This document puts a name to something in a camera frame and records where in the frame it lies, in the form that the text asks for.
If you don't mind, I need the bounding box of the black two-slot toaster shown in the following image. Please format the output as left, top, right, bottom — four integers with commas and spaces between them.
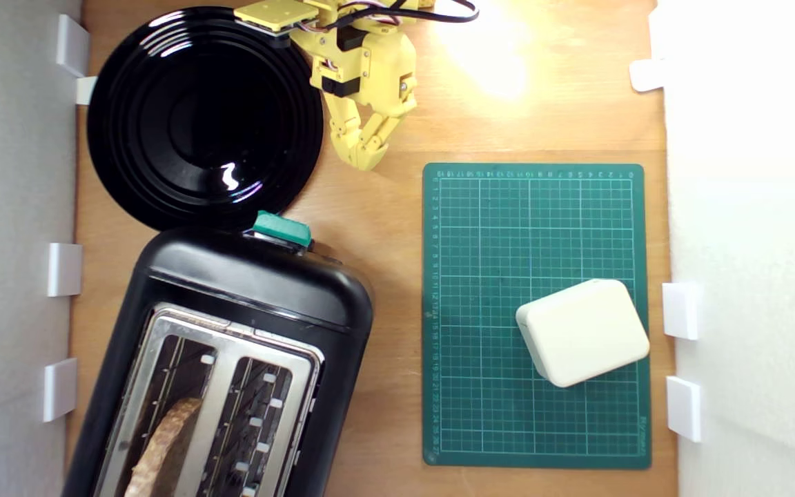
61, 226, 375, 497

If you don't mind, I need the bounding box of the green cutting mat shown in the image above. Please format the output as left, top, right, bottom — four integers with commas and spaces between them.
422, 163, 652, 470

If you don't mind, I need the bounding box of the black round plate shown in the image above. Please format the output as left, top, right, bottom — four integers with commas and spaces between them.
87, 6, 325, 233

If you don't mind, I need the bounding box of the brown bread slice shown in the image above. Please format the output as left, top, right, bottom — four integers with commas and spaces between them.
125, 397, 204, 497

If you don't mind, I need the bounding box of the green toaster lever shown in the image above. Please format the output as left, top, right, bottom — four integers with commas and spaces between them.
253, 211, 313, 250

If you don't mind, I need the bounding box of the white block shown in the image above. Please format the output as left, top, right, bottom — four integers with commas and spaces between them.
516, 278, 651, 388

